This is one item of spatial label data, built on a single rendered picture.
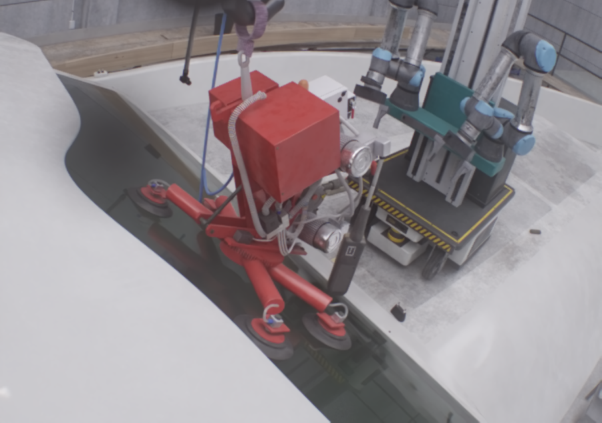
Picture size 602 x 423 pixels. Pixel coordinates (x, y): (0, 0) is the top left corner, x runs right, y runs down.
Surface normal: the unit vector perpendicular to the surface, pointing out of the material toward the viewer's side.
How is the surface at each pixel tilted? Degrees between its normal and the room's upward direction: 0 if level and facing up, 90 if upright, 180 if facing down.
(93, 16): 90
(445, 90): 90
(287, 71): 90
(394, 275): 0
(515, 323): 19
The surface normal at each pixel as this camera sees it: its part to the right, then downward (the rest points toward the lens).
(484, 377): 0.47, -0.49
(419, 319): 0.21, -0.82
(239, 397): 0.48, -0.83
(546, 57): 0.40, 0.46
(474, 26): -0.66, 0.29
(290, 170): 0.63, 0.53
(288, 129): -0.06, -0.70
